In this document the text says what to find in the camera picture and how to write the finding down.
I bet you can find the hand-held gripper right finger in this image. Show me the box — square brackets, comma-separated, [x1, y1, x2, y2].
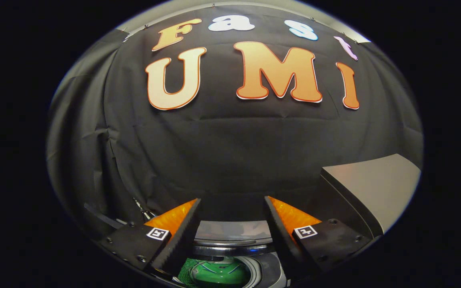
[264, 196, 374, 278]

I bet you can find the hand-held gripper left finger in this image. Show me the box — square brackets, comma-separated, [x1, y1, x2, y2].
[96, 198, 202, 278]

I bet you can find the green polo shirt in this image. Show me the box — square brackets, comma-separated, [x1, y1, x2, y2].
[178, 258, 252, 288]

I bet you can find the black backdrop cloth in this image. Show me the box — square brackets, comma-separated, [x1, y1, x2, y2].
[46, 4, 424, 240]

